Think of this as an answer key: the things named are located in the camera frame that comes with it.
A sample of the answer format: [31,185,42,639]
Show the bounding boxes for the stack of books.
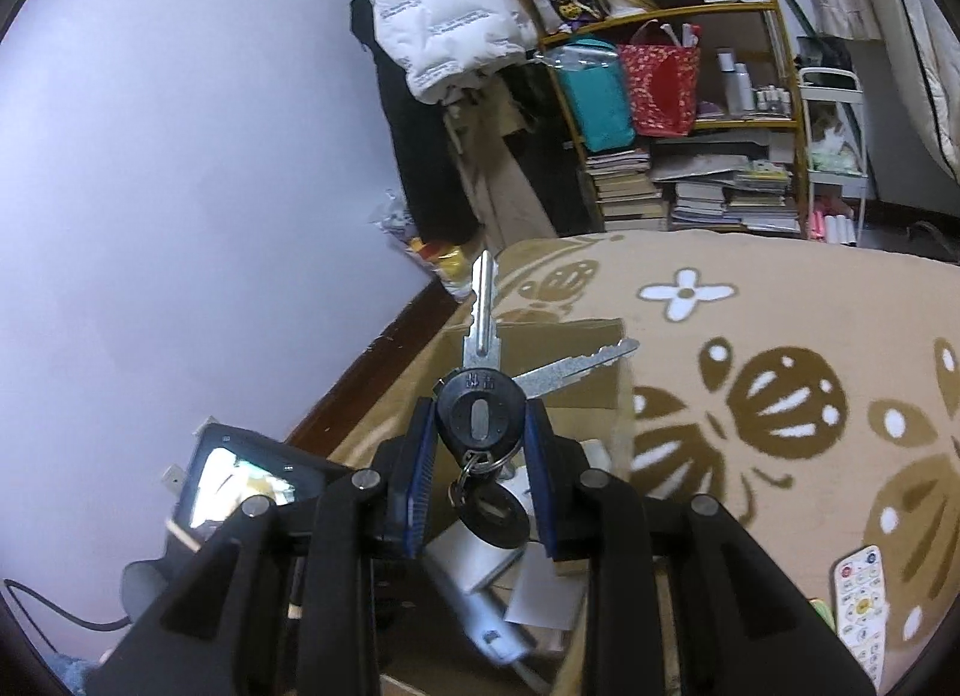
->
[583,134,800,238]

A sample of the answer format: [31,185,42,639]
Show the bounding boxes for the white square box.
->
[579,439,613,473]

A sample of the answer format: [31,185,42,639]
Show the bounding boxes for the white charger block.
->
[505,542,587,631]

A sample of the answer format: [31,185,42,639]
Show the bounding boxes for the teal bag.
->
[550,38,635,153]

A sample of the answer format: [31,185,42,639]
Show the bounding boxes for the green oval Pochacco remote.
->
[811,597,836,631]

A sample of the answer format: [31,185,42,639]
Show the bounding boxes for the white trolley rack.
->
[797,67,872,247]

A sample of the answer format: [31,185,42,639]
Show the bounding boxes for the beige patterned blanket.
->
[320,228,960,696]

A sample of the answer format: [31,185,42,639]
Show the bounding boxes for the cardboard box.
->
[374,316,628,696]

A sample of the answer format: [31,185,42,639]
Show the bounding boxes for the snack bags on floor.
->
[370,191,473,303]

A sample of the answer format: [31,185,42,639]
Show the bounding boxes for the black key bunch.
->
[436,251,640,559]

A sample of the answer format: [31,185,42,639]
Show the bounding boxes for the white remote control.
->
[832,545,889,691]

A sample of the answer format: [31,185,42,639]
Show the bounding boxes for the red tote bag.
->
[617,20,700,139]

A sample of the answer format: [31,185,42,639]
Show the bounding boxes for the wooden bookshelf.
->
[537,0,805,231]

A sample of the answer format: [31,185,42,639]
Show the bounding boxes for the white switch panel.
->
[423,520,523,593]

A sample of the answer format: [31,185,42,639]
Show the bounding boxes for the white puffer jacket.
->
[370,0,537,104]

